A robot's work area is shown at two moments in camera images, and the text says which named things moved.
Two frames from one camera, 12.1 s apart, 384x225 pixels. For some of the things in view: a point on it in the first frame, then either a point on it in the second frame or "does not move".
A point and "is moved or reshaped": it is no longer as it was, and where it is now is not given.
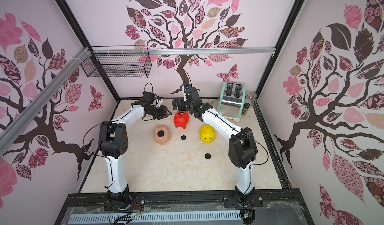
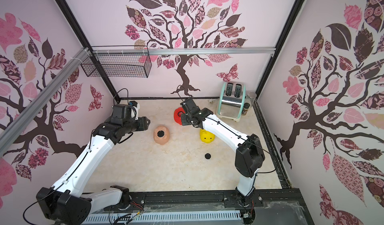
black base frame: [274, 207] does not move
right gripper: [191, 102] to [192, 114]
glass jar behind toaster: [250, 98] does not move
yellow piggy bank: [207, 133] does not move
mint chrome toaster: [231, 100] does not move
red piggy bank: [181, 119] is moved or reshaped
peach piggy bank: [162, 134] does not move
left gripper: [164, 113] to [144, 123]
